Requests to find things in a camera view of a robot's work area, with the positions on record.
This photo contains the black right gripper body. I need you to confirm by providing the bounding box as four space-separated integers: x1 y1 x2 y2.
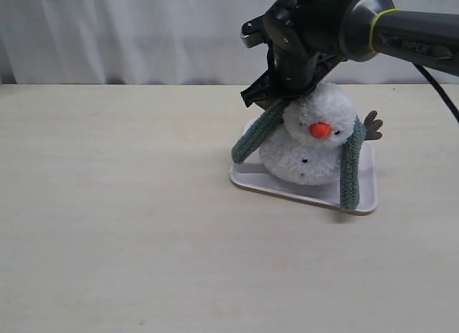
240 0 346 94

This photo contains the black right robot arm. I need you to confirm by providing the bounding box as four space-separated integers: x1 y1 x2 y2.
241 0 458 109

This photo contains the white backdrop curtain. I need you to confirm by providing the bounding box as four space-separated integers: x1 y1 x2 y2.
0 0 459 86

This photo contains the white plush snowman toy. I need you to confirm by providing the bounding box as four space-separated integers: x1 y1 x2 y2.
258 83 383 186

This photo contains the green fuzzy scarf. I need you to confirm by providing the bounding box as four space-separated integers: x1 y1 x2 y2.
231 100 364 210

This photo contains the white plastic tray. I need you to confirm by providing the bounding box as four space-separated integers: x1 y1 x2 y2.
229 141 378 215

